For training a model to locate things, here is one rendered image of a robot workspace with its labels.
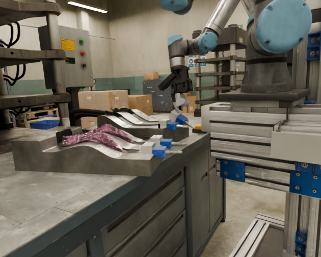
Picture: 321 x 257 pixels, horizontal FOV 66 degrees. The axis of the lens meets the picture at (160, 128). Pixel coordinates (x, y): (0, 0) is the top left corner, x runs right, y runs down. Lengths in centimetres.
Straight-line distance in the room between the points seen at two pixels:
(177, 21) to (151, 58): 156
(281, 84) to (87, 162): 64
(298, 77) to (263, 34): 39
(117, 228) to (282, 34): 72
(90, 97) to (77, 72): 358
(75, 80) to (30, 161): 96
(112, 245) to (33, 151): 41
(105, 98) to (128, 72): 490
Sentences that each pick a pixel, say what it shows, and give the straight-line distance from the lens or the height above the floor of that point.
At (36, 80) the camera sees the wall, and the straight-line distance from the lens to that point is 848.
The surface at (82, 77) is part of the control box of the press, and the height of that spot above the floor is 114.
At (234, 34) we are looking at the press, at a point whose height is 187.
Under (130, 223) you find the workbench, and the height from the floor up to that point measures 61.
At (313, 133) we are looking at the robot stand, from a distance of 68.
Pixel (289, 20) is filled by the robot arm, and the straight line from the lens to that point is 68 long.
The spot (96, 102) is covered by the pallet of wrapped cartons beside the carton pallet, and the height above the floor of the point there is 71.
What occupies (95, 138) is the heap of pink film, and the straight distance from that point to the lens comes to 87.
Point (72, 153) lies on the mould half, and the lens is 86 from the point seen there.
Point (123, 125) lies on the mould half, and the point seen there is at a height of 89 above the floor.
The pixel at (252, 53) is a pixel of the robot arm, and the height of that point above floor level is 115.
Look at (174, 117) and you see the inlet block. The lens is 117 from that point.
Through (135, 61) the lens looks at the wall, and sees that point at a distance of 969.
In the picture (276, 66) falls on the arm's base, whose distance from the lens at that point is 81.
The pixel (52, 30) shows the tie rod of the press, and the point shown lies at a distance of 162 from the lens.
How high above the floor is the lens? 109
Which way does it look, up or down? 11 degrees down
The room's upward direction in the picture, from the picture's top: 3 degrees counter-clockwise
